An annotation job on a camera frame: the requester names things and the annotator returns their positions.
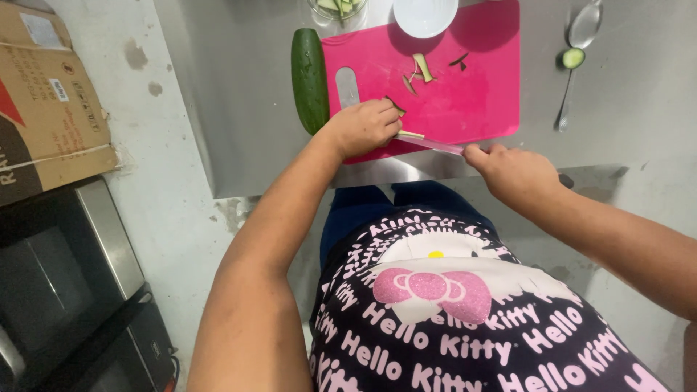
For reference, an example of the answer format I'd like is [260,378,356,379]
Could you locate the pink blade kitchen knife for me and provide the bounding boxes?
[393,134,576,190]

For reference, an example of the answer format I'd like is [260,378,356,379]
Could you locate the person's left hand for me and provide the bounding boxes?
[318,98,405,164]

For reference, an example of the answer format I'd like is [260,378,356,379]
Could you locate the clear glass bowl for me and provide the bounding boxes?
[306,0,370,23]

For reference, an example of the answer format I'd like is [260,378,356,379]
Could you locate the round cucumber end slice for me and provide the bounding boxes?
[561,47,587,70]

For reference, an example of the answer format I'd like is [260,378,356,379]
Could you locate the pink plastic cutting board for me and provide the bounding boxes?
[321,0,521,165]

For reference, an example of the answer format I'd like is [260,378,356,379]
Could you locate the cut cucumber sticks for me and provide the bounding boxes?
[316,0,356,15]

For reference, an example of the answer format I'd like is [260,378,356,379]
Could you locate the brown cardboard box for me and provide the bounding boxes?
[0,0,120,208]

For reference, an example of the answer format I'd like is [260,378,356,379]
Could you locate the blue trousers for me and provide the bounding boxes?
[319,181,500,269]

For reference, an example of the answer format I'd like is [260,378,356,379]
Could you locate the black printed shirt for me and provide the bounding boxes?
[307,209,674,392]

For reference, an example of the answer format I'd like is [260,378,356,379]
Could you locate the person's right hand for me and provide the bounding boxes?
[463,143,568,211]

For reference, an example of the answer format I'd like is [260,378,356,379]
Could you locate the white bowl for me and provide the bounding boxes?
[392,0,460,39]

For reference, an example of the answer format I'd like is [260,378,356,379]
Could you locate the black and silver microwave oven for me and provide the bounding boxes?
[0,175,178,392]

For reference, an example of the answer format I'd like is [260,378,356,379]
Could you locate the pale cucumber peel strip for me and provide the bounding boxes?
[412,52,435,84]

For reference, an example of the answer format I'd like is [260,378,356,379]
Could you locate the metal spoon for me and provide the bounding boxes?
[554,0,604,134]

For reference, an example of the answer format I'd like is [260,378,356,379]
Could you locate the whole green cucumber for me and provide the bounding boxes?
[290,28,331,136]

